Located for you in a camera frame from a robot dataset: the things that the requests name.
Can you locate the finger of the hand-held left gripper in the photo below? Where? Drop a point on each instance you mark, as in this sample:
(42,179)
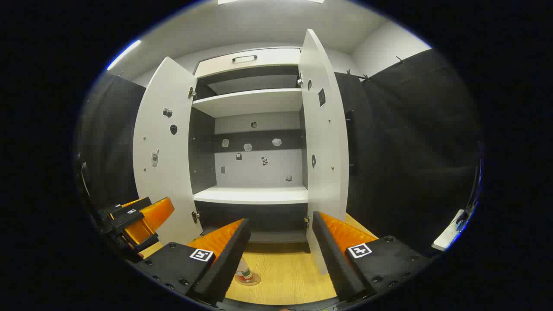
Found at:
(129,217)
(129,205)

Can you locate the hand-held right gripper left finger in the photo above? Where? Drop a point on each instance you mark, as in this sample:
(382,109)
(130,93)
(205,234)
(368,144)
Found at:
(224,268)

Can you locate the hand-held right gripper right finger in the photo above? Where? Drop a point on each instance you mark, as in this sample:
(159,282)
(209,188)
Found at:
(332,255)

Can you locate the clear plastic bottle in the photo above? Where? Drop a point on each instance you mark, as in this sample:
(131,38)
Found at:
(243,270)

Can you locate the white cabinet door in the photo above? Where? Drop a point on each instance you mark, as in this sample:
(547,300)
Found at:
(162,190)
(324,138)

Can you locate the round brown coaster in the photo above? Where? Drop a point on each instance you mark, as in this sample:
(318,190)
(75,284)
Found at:
(255,280)

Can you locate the white cabinet shelf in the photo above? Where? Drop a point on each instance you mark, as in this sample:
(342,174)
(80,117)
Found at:
(255,83)
(250,194)
(250,101)

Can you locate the white cabinet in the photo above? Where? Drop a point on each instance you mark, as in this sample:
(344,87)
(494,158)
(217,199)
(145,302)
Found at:
(259,168)

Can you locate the white flat object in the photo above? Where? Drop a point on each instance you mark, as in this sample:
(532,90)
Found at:
(449,233)

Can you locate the black backdrop cloth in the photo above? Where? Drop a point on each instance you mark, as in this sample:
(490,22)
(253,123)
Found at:
(410,151)

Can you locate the ceiling light strip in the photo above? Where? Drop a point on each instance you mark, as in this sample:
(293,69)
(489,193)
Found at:
(124,54)

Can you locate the ceiling light panel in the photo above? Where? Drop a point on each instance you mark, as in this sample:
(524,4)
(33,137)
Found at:
(268,1)

